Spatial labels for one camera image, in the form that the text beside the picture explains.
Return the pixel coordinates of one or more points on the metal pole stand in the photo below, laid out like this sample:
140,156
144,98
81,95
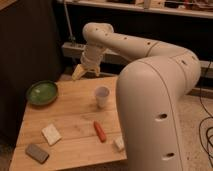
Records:
71,36

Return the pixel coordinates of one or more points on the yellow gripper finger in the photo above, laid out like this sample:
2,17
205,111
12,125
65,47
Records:
96,71
78,72

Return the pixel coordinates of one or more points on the grey metal beam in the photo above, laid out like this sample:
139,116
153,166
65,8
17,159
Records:
75,50

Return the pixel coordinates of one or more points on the wooden shelf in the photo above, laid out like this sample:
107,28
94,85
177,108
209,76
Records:
136,8

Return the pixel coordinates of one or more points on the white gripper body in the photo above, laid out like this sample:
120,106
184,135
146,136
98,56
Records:
91,56

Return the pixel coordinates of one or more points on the grey rectangular block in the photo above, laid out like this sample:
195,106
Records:
37,153

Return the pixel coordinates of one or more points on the green ceramic bowl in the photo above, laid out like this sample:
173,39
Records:
42,93

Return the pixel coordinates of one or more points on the white tube with box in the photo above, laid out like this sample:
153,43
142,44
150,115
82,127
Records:
119,143

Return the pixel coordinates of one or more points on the wooden table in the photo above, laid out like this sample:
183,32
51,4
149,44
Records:
73,114

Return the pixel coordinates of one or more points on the white sponge block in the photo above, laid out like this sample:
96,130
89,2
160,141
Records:
51,134

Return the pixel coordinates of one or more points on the translucent plastic cup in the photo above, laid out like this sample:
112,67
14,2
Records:
101,95

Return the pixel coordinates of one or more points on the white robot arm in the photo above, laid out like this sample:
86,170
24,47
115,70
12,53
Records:
147,93

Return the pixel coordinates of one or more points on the red marker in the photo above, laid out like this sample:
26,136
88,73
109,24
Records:
99,131

